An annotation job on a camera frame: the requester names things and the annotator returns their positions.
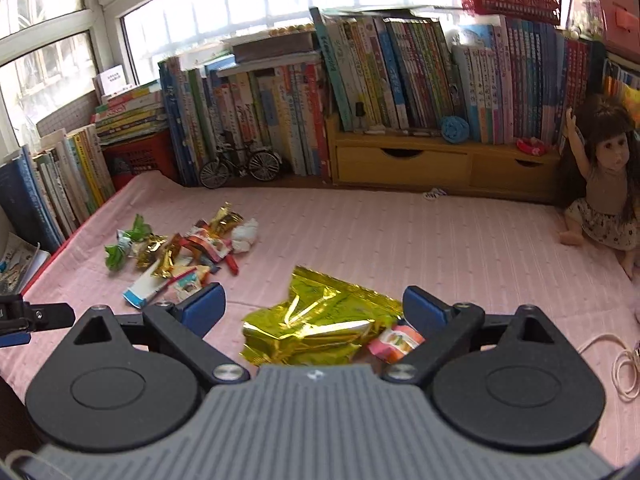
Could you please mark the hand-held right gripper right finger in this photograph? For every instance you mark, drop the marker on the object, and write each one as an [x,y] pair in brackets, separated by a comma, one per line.
[425,310]

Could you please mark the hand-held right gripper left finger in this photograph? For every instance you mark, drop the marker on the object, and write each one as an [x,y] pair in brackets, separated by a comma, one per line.
[205,307]

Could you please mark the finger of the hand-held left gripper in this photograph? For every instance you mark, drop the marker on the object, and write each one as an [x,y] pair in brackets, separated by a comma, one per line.
[12,340]
[45,316]

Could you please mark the orange pink snack packet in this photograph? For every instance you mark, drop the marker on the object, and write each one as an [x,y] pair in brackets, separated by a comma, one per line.
[395,342]

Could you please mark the gold foil candy wrapper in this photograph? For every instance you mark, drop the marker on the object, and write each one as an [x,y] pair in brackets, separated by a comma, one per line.
[167,261]
[225,217]

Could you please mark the large gold foil snack bag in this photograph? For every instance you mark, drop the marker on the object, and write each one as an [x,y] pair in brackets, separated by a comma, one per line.
[310,325]

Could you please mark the pink white snack wrapper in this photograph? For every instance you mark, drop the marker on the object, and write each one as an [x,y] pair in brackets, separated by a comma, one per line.
[187,282]

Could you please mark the red plastic stick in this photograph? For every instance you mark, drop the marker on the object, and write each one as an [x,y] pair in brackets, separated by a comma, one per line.
[231,264]

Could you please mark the open booklet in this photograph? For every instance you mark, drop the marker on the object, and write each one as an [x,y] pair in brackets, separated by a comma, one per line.
[20,265]

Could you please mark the white blue tube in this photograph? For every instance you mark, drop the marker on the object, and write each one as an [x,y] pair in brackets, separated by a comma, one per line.
[145,290]

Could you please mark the red white snack wrapper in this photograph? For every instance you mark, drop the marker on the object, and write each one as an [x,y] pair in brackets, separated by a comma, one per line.
[207,242]

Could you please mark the white gold candy wrapper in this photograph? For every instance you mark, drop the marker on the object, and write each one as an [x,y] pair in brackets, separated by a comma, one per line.
[147,249]

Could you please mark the green white candy wrapper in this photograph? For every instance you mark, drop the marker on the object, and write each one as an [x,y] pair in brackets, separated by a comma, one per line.
[117,255]

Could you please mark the pink striped cloth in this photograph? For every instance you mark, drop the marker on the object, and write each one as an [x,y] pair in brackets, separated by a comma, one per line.
[350,240]

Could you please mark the small striped wrapper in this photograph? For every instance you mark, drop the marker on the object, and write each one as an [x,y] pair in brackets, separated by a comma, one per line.
[434,193]

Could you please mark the wooden drawer organizer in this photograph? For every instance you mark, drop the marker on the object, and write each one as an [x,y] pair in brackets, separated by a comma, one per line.
[430,165]

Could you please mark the black toy bicycle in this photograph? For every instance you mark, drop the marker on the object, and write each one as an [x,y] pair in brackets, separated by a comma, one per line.
[240,165]

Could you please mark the red plastic crate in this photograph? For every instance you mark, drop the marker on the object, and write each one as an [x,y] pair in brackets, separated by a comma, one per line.
[150,157]

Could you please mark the blue knitted roll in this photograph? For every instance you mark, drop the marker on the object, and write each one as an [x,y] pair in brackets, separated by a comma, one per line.
[455,129]

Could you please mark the pink small toy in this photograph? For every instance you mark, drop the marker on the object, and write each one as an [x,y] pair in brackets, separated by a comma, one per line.
[532,146]

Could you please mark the stack of flat books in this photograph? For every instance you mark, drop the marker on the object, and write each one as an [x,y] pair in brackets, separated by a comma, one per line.
[130,112]

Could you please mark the brown-haired doll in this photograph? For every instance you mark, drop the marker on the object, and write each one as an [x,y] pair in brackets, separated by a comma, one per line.
[612,152]

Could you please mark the white paper sign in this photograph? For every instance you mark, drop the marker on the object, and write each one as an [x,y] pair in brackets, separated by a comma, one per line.
[111,80]

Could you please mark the brown box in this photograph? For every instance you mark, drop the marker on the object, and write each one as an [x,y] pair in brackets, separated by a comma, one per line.
[275,47]

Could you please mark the row of thin colourful books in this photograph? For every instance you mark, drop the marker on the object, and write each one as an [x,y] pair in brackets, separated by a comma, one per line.
[622,90]

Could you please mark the pink storage box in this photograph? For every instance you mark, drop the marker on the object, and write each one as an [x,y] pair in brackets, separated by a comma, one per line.
[620,5]

